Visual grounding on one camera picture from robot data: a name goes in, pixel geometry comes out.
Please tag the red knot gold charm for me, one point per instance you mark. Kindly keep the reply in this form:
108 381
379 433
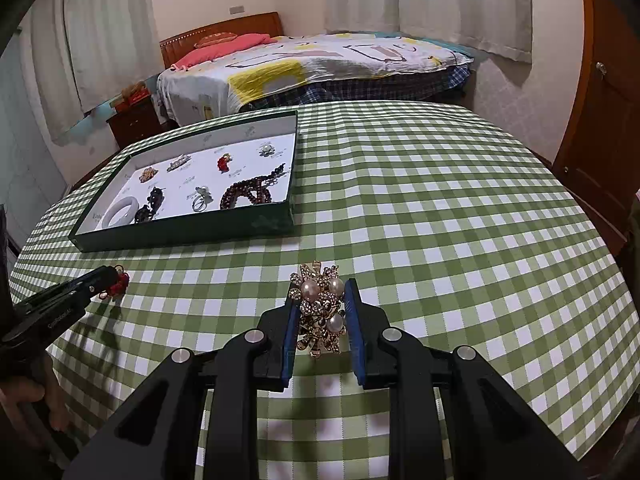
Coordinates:
223 162
119 284

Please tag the rose gold brooch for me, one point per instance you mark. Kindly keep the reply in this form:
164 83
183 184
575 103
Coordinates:
147 175

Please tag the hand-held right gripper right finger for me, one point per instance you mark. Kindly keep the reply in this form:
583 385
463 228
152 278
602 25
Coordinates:
354 335

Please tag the black beaded ornament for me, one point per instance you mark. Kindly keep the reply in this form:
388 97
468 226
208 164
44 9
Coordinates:
145 212

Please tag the wooden bed headboard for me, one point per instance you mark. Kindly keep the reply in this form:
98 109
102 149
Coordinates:
200 35

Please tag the pink pillow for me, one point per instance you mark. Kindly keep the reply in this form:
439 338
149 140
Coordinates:
235 46

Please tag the bed with patterned cover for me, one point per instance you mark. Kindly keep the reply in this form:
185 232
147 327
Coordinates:
350 55

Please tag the large gold pearl brooch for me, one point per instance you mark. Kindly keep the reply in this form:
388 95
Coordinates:
320 305

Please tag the white bangle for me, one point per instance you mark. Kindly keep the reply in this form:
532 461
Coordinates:
106 216

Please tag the wall outlet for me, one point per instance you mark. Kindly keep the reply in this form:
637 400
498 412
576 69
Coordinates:
236 9

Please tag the green checked tablecloth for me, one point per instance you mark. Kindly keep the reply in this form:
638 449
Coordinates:
450 235

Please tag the brown wooden door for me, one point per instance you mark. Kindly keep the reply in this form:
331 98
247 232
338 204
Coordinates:
605 125

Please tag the orange pillow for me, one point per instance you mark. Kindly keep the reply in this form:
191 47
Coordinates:
215 40

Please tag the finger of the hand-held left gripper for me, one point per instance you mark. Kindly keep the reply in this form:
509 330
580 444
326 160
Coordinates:
90 285

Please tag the metal door knob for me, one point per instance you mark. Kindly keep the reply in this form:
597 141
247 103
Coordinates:
600 69

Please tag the dark green jewelry box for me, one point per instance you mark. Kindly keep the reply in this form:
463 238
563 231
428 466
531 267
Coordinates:
200 232

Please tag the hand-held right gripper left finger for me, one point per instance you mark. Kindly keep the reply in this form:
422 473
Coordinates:
291 335

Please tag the dark wooden nightstand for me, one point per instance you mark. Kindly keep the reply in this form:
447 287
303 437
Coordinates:
132 122

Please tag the person's left hand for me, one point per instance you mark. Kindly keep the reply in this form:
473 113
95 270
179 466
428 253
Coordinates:
47 390

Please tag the red boxes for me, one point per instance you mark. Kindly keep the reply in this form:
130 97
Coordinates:
135 97

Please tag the small pearl flower brooch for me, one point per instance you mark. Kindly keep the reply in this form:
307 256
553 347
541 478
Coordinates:
266 149

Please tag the blue plaid bed sheet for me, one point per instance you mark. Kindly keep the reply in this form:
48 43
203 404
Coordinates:
400 87

